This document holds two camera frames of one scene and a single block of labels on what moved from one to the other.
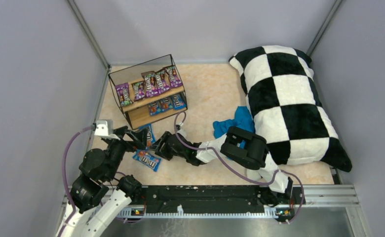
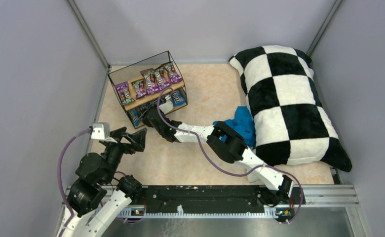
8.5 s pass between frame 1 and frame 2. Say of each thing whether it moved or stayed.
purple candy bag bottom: stayed
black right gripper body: moved
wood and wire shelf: stayed
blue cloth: stayed
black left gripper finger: stayed
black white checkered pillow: stayed
